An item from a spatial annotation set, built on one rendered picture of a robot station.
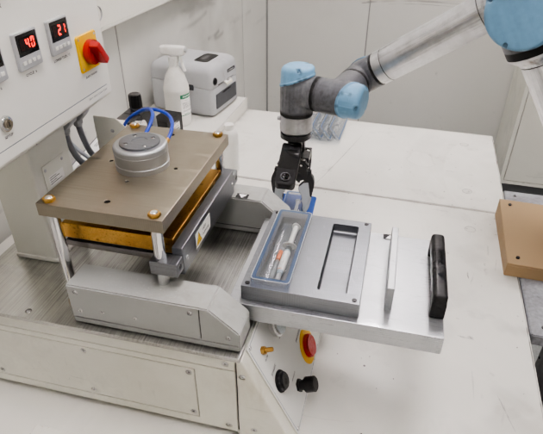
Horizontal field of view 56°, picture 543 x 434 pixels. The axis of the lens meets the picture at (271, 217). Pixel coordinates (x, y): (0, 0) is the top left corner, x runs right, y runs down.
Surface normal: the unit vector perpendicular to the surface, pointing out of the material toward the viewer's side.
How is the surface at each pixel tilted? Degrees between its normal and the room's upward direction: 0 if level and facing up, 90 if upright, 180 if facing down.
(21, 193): 90
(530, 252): 4
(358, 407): 0
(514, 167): 90
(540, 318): 0
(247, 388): 90
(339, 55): 90
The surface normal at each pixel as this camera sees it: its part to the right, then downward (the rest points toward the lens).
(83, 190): 0.00, -0.83
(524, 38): -0.55, 0.42
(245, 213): -0.24, 0.54
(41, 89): 0.97, 0.14
